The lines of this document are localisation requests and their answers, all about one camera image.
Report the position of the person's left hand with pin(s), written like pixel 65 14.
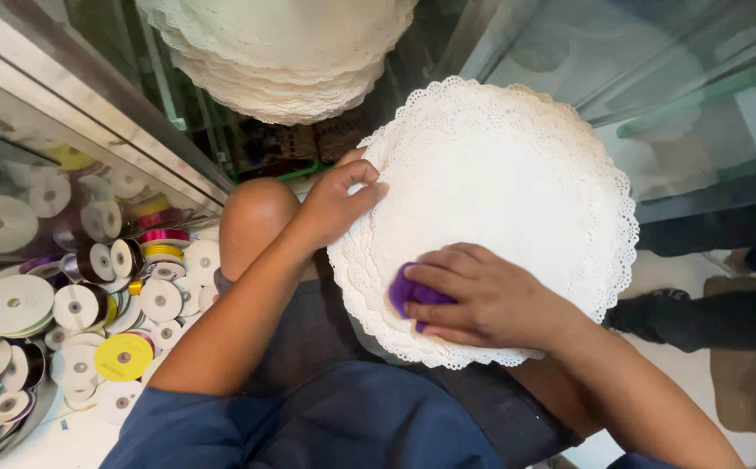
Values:
pixel 332 202

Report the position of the purple cloth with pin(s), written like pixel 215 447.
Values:
pixel 413 296

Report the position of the glass display cabinet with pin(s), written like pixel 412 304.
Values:
pixel 71 150

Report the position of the stack of white paper doilies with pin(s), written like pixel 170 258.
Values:
pixel 501 215

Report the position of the brown floor mat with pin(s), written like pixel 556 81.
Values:
pixel 752 358

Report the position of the glass showcase with metal frame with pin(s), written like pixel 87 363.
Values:
pixel 645 98

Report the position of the person's right hand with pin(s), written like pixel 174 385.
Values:
pixel 488 299

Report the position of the brown patterned lace roll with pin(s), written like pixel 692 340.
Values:
pixel 309 140

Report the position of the pile of white lace doilies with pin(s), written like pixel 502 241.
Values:
pixel 280 55

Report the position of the heap of ribbon spools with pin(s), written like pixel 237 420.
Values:
pixel 58 312

